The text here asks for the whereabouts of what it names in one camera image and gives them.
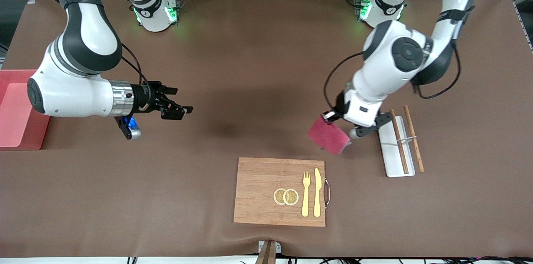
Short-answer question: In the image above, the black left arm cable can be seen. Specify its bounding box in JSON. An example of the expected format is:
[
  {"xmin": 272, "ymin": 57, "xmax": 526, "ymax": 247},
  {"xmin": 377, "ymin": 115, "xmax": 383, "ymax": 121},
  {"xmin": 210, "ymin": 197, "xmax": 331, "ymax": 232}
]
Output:
[{"xmin": 324, "ymin": 43, "xmax": 462, "ymax": 111}]

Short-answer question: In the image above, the white rectangular tray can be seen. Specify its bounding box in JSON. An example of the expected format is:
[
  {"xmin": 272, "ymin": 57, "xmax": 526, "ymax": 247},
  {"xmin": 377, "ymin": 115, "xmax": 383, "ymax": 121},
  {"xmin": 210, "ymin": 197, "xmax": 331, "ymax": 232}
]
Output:
[{"xmin": 376, "ymin": 116, "xmax": 416, "ymax": 178}]

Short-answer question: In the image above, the yellow plastic fork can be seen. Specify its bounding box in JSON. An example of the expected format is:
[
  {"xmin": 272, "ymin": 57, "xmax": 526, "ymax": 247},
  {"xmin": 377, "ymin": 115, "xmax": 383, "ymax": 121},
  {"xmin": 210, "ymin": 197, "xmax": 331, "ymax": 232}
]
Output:
[{"xmin": 301, "ymin": 171, "xmax": 311, "ymax": 217}]

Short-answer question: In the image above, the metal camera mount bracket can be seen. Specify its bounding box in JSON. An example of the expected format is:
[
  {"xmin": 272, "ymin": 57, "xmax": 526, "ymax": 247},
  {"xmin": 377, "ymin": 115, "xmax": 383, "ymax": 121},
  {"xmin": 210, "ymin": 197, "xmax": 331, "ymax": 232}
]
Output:
[{"xmin": 255, "ymin": 240, "xmax": 282, "ymax": 264}]

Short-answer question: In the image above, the yellow plastic knife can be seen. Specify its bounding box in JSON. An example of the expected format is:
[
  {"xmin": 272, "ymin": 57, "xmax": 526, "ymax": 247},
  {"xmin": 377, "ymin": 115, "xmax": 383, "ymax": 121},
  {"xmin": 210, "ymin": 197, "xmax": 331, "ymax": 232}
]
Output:
[{"xmin": 313, "ymin": 168, "xmax": 322, "ymax": 218}]

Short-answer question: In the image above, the red cloth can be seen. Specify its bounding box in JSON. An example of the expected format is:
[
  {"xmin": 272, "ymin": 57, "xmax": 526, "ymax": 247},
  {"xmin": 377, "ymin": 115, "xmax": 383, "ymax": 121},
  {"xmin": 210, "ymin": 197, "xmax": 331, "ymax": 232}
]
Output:
[{"xmin": 308, "ymin": 116, "xmax": 351, "ymax": 155}]

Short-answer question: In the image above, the pink plastic bin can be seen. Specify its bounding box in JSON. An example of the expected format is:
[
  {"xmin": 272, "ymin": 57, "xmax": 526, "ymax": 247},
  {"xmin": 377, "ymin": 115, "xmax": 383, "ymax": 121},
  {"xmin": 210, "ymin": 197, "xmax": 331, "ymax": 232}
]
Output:
[{"xmin": 0, "ymin": 70, "xmax": 51, "ymax": 151}]

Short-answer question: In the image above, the bamboo cutting board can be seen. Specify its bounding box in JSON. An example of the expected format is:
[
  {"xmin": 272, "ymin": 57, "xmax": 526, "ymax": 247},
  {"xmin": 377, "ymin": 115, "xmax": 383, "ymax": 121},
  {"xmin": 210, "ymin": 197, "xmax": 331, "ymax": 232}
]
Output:
[{"xmin": 233, "ymin": 157, "xmax": 332, "ymax": 227}]

